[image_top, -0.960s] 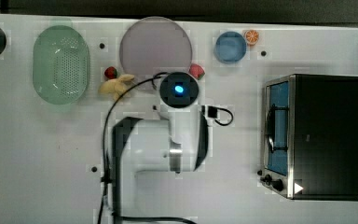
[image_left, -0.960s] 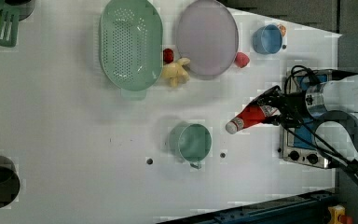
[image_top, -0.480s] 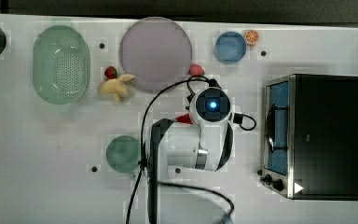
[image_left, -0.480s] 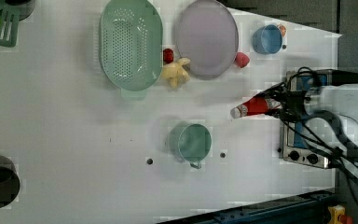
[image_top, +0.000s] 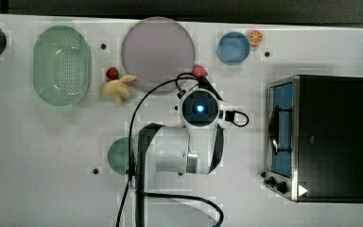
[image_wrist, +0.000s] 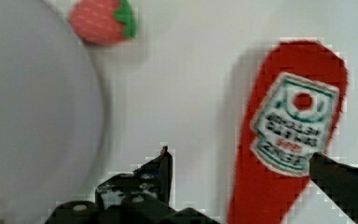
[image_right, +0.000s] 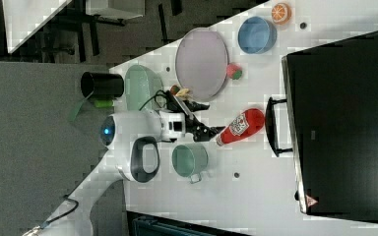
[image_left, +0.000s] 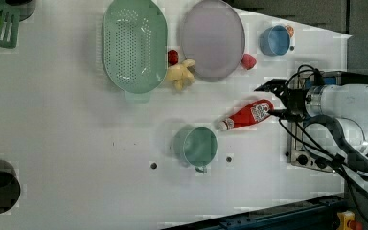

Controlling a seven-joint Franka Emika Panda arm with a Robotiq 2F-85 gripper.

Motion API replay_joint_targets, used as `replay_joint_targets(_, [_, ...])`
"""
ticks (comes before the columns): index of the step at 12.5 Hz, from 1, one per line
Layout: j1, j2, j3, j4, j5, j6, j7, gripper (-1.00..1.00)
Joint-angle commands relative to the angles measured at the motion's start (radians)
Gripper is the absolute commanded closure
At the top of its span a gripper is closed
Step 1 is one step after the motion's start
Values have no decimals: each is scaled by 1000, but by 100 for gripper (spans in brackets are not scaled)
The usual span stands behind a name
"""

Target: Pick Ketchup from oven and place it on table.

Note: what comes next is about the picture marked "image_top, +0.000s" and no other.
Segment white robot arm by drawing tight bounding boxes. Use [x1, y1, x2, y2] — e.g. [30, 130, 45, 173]
[135, 88, 231, 227]

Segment black steel toaster oven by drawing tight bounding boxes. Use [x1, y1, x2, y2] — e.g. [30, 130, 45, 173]
[261, 75, 363, 203]

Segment pink strawberry toy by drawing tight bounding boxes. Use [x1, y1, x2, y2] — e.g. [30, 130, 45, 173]
[192, 64, 208, 78]

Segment yellow plush banana toy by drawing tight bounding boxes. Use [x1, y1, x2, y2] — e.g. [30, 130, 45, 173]
[100, 75, 136, 104]

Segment lavender round plate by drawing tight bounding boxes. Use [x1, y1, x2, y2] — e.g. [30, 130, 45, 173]
[121, 17, 195, 91]

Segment green mug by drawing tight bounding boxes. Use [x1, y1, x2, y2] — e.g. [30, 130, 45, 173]
[107, 137, 134, 175]

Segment red strawberry toy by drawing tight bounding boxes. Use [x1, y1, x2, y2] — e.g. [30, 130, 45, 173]
[106, 67, 120, 80]

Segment blue cup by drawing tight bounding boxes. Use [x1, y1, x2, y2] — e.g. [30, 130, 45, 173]
[217, 31, 251, 65]

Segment orange slice toy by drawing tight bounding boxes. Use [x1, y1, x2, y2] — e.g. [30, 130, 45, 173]
[248, 30, 263, 46]

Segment green perforated colander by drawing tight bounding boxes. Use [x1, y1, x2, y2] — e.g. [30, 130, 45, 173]
[33, 26, 92, 106]

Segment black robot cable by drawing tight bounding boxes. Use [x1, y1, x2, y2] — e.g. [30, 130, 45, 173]
[114, 72, 250, 227]

